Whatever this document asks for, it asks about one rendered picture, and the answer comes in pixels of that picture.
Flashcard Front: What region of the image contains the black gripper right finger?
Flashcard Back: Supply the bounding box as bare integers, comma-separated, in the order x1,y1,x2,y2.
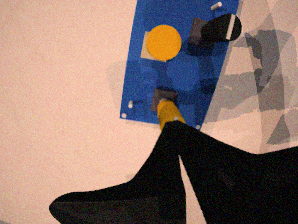
172,120,298,224

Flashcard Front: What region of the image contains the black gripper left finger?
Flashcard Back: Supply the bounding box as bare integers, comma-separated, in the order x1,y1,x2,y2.
48,121,186,224

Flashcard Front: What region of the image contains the blue circuit board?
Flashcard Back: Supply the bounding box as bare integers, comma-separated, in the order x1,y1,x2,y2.
120,0,242,131

